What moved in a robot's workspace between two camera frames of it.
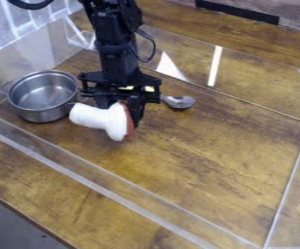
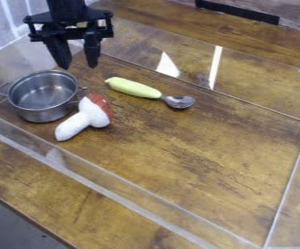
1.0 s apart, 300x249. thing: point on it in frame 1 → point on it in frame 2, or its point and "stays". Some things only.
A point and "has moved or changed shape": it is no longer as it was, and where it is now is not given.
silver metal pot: [40, 95] stays
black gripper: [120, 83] → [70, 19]
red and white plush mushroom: [116, 119] has moved or changed shape
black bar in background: [238, 12] stays
